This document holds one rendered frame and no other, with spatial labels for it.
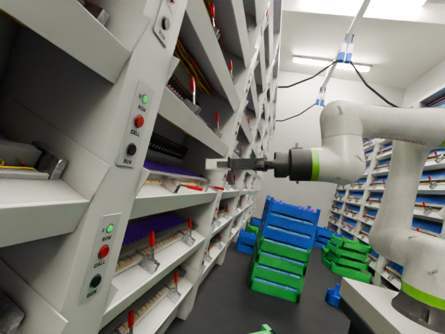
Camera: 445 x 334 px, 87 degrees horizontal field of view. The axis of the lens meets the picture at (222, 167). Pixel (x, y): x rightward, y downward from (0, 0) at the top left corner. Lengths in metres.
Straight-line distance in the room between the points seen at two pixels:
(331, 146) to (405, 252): 0.46
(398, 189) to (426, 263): 0.26
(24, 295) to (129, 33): 0.36
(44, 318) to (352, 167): 0.65
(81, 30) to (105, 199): 0.20
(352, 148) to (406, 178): 0.43
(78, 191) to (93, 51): 0.17
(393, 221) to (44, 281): 1.00
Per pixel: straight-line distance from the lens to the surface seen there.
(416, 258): 0.97
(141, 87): 0.37
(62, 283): 0.38
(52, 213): 0.31
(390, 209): 1.07
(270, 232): 1.48
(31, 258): 0.41
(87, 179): 0.34
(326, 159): 0.66
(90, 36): 0.31
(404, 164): 1.08
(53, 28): 0.29
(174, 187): 0.57
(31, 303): 0.41
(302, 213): 1.49
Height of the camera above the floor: 0.61
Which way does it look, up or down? 2 degrees up
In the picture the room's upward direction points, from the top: 14 degrees clockwise
